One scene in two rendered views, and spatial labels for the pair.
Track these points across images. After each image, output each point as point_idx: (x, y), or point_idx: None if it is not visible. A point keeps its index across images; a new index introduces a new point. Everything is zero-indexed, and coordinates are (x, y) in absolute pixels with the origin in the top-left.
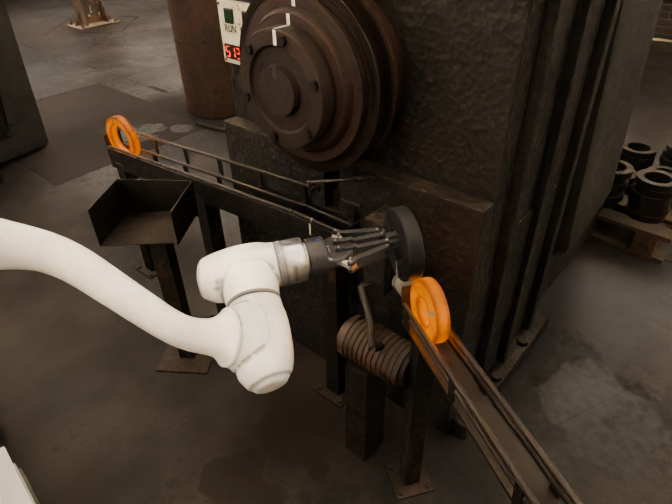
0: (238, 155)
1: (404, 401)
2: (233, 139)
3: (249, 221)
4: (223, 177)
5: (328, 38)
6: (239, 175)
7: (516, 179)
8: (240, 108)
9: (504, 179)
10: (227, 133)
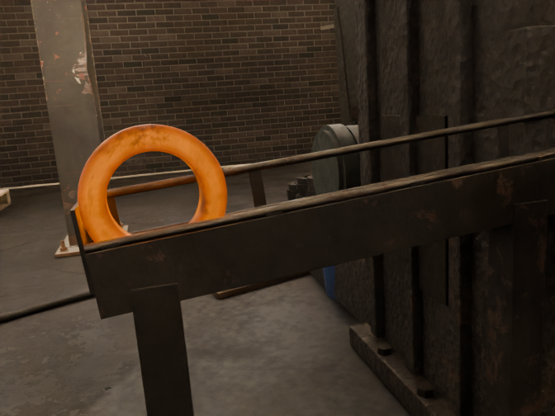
0: (554, 93)
1: None
2: (547, 60)
3: (553, 243)
4: (536, 152)
5: None
6: (547, 142)
7: None
8: (519, 10)
9: None
10: (533, 52)
